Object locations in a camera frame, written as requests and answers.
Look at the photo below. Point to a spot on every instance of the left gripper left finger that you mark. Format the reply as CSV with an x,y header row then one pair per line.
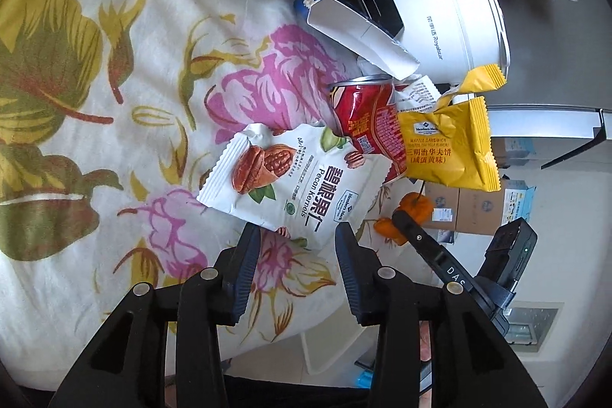
x,y
236,267

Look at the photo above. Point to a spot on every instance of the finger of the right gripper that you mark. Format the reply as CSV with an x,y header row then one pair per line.
x,y
436,256

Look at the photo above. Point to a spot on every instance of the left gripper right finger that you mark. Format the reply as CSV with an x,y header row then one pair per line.
x,y
358,266

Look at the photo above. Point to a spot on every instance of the white pecan kernels packet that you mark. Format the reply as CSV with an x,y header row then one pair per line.
x,y
300,184

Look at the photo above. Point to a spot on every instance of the yellow snack packet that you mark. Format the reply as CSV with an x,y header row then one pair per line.
x,y
448,136

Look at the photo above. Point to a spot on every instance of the red crushed can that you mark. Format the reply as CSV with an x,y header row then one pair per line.
x,y
366,112

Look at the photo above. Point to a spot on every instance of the white torn carton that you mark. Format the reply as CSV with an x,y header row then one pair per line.
x,y
363,37

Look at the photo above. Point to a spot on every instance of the white trash bin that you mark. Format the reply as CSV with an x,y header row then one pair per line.
x,y
327,351

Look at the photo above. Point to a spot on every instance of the blue white small box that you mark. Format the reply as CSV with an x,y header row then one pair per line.
x,y
518,200

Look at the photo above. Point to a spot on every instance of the upper cardboard box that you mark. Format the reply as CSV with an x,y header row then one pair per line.
x,y
479,212

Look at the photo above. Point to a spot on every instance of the cardboard box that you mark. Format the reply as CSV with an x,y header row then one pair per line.
x,y
446,206
479,212

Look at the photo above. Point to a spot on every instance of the lower cardboard box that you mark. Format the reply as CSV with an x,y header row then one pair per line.
x,y
446,206

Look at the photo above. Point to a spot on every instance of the grey refrigerator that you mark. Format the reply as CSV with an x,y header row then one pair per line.
x,y
558,93

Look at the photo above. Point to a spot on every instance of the white electric pot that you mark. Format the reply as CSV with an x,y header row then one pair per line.
x,y
451,37

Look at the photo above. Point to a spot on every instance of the floral tablecloth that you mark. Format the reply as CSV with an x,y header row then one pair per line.
x,y
113,112

